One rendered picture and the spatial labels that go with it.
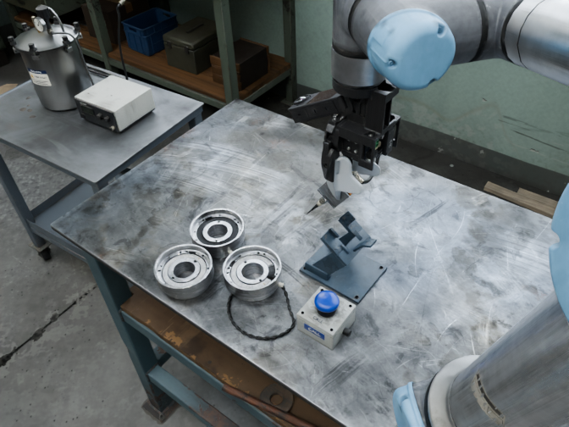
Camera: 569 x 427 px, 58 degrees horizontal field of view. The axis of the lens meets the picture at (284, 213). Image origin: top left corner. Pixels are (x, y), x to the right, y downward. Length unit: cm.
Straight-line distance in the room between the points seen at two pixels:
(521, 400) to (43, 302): 191
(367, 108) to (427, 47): 19
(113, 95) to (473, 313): 118
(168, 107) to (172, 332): 76
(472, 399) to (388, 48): 33
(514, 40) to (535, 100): 179
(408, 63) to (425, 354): 50
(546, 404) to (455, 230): 70
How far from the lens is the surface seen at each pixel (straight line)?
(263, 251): 96
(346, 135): 72
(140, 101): 163
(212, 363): 116
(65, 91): 175
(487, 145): 252
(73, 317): 207
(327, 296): 84
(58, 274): 223
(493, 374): 45
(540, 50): 55
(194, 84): 271
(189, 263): 97
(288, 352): 87
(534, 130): 242
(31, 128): 176
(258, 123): 134
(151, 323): 125
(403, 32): 53
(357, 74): 67
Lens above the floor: 154
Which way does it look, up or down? 43 degrees down
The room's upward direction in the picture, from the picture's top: 3 degrees counter-clockwise
